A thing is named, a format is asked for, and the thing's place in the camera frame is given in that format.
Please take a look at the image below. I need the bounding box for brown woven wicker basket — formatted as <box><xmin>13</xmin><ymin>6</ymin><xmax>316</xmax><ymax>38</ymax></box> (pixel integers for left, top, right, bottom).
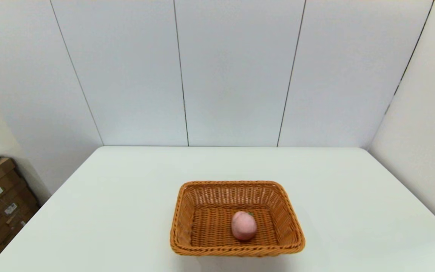
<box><xmin>170</xmin><ymin>180</ymin><xmax>306</xmax><ymax>257</ymax></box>

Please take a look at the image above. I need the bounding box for pink peach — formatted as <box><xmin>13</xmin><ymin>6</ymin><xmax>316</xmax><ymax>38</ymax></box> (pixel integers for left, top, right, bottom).
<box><xmin>231</xmin><ymin>210</ymin><xmax>258</xmax><ymax>242</ymax></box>

